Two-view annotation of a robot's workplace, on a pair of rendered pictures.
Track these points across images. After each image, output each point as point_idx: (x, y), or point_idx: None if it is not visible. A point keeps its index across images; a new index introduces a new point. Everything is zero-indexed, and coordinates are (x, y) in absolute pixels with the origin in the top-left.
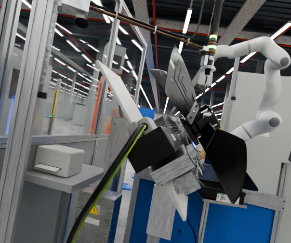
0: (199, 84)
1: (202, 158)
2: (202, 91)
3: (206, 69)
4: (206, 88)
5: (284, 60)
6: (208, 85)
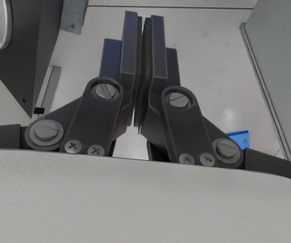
0: (265, 173)
1: (79, 33)
2: (149, 48)
3: None
4: (74, 104)
5: None
6: (19, 150)
